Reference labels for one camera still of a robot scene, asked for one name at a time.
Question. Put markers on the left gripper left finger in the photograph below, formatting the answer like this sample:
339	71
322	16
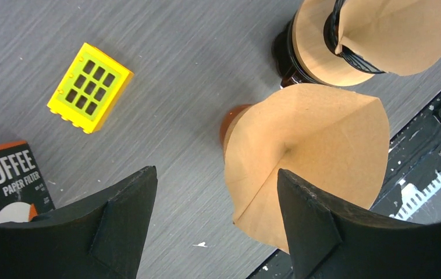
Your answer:
102	235

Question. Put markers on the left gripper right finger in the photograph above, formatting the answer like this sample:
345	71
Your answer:
329	237

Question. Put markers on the coffee filter box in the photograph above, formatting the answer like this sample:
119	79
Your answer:
23	191

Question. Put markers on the amber glass carafe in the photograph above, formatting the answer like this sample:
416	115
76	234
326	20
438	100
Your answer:
228	119

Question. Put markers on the brown glass dripper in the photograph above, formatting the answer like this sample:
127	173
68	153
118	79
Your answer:
287	65

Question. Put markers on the blue dripper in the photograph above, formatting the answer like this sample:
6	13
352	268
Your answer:
330	32

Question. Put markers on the yellow green window block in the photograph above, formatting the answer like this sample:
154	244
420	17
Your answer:
90	89

